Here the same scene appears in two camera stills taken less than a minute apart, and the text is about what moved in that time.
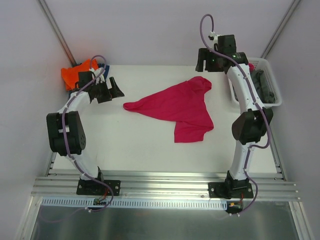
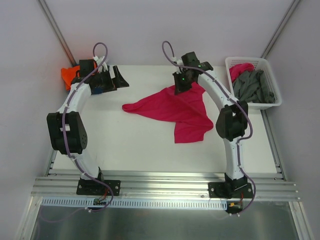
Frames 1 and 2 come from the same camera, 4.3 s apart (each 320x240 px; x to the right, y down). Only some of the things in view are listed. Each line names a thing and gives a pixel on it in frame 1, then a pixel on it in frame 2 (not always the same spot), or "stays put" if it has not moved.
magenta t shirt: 186,104 stays put
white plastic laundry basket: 260,63 stays put
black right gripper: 208,61 to 180,87
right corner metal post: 280,28 stays put
